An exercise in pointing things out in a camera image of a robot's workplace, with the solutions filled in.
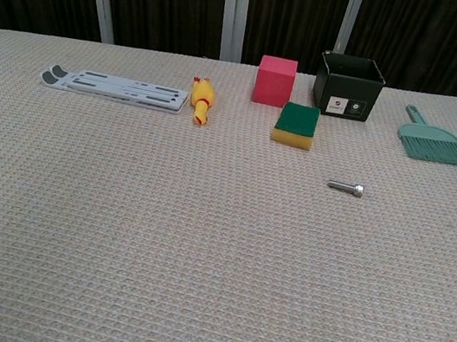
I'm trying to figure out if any silver metal bolt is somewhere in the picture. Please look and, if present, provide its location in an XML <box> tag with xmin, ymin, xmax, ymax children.
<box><xmin>324</xmin><ymin>177</ymin><xmax>366</xmax><ymax>199</ymax></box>

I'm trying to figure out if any beige woven tablecloth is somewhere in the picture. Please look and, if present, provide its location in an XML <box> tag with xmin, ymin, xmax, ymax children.
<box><xmin>0</xmin><ymin>21</ymin><xmax>457</xmax><ymax>342</ymax></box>

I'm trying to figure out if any yellow rubber chicken toy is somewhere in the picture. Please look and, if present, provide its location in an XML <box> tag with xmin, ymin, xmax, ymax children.
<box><xmin>185</xmin><ymin>74</ymin><xmax>219</xmax><ymax>129</ymax></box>

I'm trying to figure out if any green and yellow sponge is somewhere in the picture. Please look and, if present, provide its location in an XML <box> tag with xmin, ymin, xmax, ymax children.
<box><xmin>269</xmin><ymin>99</ymin><xmax>323</xmax><ymax>153</ymax></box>

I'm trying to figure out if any red foam cube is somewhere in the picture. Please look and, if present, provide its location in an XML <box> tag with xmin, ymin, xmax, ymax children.
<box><xmin>250</xmin><ymin>53</ymin><xmax>299</xmax><ymax>110</ymax></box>

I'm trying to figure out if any white folding laptop stand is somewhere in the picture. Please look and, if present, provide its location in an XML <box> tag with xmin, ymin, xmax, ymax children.
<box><xmin>37</xmin><ymin>62</ymin><xmax>190</xmax><ymax>117</ymax></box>

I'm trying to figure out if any black open-top box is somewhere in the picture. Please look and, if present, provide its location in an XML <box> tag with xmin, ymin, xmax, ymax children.
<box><xmin>308</xmin><ymin>48</ymin><xmax>391</xmax><ymax>126</ymax></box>

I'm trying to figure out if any teal plastic hand brush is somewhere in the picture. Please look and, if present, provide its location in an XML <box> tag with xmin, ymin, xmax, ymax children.
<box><xmin>391</xmin><ymin>101</ymin><xmax>457</xmax><ymax>168</ymax></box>

